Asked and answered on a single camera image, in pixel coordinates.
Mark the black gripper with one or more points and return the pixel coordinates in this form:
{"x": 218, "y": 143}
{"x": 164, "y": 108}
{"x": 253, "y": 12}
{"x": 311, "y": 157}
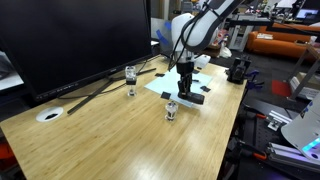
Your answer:
{"x": 185, "y": 68}

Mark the dark grey felt duster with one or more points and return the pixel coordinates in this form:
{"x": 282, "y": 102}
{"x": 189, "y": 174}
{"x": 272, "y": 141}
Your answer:
{"x": 195, "y": 97}

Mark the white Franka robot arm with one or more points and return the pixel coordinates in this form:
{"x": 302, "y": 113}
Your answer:
{"x": 200, "y": 26}

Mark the white whiteboard sheet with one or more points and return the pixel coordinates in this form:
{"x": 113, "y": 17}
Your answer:
{"x": 170, "y": 83}

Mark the black tape piece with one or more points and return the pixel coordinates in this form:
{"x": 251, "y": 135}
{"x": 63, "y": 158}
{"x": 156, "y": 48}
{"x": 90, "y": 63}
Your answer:
{"x": 165, "y": 95}
{"x": 159, "y": 75}
{"x": 196, "y": 71}
{"x": 205, "y": 88}

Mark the short clear glass shaker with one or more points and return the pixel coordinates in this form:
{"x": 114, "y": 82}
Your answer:
{"x": 171, "y": 111}

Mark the small white box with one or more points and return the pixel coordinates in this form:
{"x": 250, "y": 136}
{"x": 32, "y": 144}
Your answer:
{"x": 202, "y": 61}

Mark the tall clear glass shaker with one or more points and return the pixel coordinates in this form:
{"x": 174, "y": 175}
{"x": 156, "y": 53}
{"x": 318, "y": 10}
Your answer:
{"x": 130, "y": 80}

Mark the blue tape strip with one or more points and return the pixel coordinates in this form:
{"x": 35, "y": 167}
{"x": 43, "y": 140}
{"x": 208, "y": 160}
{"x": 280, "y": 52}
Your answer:
{"x": 163, "y": 33}

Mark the blue clamp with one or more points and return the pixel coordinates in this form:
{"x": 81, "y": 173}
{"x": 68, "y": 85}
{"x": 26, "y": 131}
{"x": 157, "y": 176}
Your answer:
{"x": 255, "y": 80}

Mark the black monitor stand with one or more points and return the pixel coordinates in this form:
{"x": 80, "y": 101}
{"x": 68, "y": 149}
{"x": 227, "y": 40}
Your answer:
{"x": 100, "y": 91}

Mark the red floor mat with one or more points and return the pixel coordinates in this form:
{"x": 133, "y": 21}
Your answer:
{"x": 280, "y": 88}

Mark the orange sofa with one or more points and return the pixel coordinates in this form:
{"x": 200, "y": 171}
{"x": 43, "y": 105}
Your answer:
{"x": 280, "y": 41}

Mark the grey metal table leg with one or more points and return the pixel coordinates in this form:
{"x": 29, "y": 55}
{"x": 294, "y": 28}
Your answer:
{"x": 305, "y": 71}

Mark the large black monitor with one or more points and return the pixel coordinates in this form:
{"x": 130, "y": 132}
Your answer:
{"x": 73, "y": 40}

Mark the aluminium extrusion bar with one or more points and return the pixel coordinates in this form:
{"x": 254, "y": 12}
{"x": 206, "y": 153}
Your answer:
{"x": 290, "y": 153}

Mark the white rounded machine housing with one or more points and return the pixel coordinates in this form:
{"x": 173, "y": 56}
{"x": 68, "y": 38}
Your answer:
{"x": 305, "y": 130}

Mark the lit laptop screen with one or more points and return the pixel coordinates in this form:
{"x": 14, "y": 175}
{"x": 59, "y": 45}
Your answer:
{"x": 306, "y": 14}

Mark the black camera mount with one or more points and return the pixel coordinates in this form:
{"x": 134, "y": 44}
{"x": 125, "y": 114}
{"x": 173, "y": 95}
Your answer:
{"x": 237, "y": 71}

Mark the white metal bracket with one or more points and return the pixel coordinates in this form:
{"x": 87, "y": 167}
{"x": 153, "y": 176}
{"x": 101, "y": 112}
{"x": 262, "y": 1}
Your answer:
{"x": 276, "y": 120}

